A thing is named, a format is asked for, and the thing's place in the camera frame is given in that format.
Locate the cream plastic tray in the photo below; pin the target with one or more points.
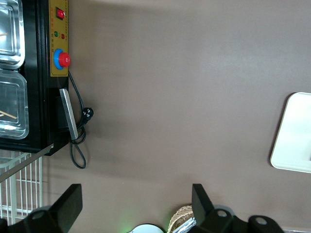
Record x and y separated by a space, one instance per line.
294 136

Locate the red rocker switch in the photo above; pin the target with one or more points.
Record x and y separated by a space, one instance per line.
60 12

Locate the grey metal strip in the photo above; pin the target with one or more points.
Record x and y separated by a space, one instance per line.
26 161

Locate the black sealing machine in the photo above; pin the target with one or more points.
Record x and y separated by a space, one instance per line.
36 97

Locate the red emergency stop button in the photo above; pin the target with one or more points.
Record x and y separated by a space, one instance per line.
63 59

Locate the clear plastic food container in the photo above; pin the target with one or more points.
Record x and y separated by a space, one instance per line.
14 104
12 29

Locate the wicker basket with foil trays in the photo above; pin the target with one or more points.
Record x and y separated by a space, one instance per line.
181 213

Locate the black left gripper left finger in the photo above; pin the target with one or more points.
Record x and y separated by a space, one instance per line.
63 213

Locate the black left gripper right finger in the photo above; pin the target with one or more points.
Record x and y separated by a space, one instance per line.
206 216

